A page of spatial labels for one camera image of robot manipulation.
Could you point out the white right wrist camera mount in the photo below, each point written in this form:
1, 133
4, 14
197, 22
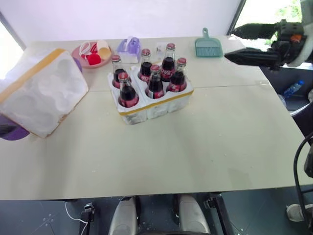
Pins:
303, 50

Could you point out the white foam taped box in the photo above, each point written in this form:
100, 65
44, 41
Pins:
41, 90

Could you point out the lavender tissue box holder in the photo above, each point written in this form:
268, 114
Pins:
129, 47

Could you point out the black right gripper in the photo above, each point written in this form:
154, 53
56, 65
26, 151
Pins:
284, 50

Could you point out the white foam crate yellow tape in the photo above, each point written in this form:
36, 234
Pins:
156, 110

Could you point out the silver robot right leg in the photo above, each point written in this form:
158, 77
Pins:
192, 215

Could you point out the cola glass bottle red cap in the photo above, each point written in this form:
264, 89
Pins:
178, 79
145, 67
127, 94
168, 64
117, 73
155, 85

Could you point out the red toy piece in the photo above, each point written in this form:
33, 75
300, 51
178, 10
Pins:
94, 58

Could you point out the teal dustpan with brush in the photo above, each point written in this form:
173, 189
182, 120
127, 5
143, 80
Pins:
208, 47

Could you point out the white sneaker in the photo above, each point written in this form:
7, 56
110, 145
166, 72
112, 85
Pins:
294, 212

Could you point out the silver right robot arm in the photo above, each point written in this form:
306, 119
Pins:
307, 11

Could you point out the black window frame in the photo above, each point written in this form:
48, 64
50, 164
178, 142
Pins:
236, 17

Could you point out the silver robot leg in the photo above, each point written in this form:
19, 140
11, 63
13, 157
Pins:
192, 215
123, 218

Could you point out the pink round plate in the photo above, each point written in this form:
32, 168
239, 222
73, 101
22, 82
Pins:
83, 61

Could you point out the black table leg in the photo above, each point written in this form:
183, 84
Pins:
221, 213
87, 213

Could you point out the purple round basin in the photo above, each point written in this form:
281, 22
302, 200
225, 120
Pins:
13, 134

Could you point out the blue water bottle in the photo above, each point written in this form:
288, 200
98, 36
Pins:
293, 88

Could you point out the small clear plastic cup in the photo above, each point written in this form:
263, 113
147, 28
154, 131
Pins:
161, 49

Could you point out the silver robot left leg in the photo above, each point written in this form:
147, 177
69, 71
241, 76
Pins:
123, 218

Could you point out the white paper cup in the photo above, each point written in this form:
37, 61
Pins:
104, 49

